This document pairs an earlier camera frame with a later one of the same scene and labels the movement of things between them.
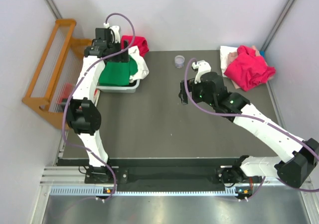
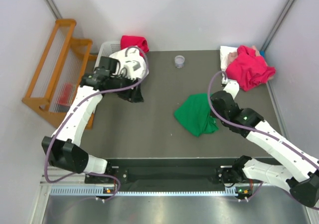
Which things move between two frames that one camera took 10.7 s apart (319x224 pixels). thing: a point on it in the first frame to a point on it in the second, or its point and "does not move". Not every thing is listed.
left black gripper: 123,55 to 134,92
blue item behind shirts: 262,53 does not move
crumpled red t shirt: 249,70 does not move
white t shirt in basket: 143,70 does not move
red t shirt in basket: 141,42 does not move
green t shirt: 118,73 to 194,114
